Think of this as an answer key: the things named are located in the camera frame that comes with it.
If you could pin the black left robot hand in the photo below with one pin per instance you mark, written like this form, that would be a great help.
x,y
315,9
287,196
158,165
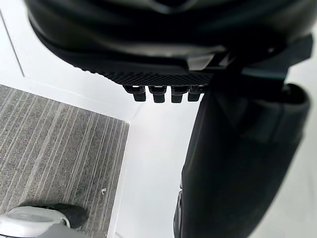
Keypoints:
x,y
173,44

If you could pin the white cabinet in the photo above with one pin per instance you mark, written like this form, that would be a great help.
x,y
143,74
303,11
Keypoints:
x,y
74,74

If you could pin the dark robot foot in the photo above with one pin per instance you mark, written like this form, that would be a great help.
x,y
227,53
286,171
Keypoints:
x,y
71,213

